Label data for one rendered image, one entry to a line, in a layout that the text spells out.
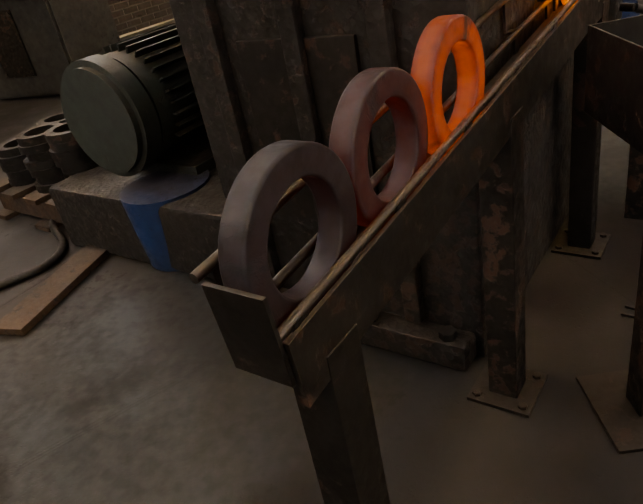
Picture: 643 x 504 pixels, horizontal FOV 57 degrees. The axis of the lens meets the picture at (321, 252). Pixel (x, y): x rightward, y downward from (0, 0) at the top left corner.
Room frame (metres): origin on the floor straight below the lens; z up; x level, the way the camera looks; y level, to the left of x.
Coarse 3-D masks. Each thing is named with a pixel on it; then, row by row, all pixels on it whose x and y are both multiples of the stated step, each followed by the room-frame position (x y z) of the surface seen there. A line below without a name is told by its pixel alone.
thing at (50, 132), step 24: (48, 120) 2.77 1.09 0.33; (0, 144) 2.61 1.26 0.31; (24, 144) 2.36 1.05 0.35; (48, 144) 2.36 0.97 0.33; (72, 144) 2.17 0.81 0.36; (24, 168) 2.50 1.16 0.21; (48, 168) 2.34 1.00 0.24; (72, 168) 2.19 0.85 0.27; (0, 192) 2.58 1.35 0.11; (24, 192) 2.44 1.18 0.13; (48, 192) 2.33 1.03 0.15; (0, 216) 2.54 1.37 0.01; (48, 216) 2.35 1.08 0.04
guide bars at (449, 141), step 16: (576, 0) 1.21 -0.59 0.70; (560, 16) 1.12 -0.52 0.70; (544, 32) 1.05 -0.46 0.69; (528, 48) 0.99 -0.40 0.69; (512, 64) 0.93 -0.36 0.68; (464, 128) 0.76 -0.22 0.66; (448, 144) 0.72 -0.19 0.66; (432, 160) 0.69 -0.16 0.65; (416, 176) 0.65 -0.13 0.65; (400, 192) 0.63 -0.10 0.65; (384, 208) 0.60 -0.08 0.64; (368, 240) 0.55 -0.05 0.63; (352, 256) 0.53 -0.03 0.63; (336, 272) 0.51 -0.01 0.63; (320, 288) 0.48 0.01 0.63; (304, 304) 0.46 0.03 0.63; (288, 320) 0.45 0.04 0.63
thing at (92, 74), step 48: (144, 48) 1.96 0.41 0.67; (96, 96) 1.85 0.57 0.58; (144, 96) 1.82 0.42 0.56; (192, 96) 1.96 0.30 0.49; (96, 144) 1.91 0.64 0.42; (144, 144) 1.79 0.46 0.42; (192, 144) 2.12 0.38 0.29; (96, 192) 1.94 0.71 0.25; (96, 240) 1.98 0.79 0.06; (192, 240) 1.64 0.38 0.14
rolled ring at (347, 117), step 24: (360, 72) 0.67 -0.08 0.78; (384, 72) 0.66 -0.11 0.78; (360, 96) 0.62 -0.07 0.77; (384, 96) 0.65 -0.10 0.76; (408, 96) 0.69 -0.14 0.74; (336, 120) 0.62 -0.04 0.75; (360, 120) 0.61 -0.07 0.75; (408, 120) 0.71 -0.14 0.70; (336, 144) 0.60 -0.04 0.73; (360, 144) 0.60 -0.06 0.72; (408, 144) 0.71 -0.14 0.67; (360, 168) 0.59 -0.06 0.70; (408, 168) 0.69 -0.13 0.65; (360, 192) 0.59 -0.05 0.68; (384, 192) 0.67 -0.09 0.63; (360, 216) 0.60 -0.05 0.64
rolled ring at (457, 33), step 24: (432, 24) 0.79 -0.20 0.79; (456, 24) 0.79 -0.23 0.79; (432, 48) 0.75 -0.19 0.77; (456, 48) 0.84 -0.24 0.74; (480, 48) 0.85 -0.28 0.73; (432, 72) 0.73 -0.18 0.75; (480, 72) 0.85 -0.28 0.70; (432, 96) 0.73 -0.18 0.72; (456, 96) 0.85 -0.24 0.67; (480, 96) 0.85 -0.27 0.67; (432, 120) 0.72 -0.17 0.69; (456, 120) 0.82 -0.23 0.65; (432, 144) 0.74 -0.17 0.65
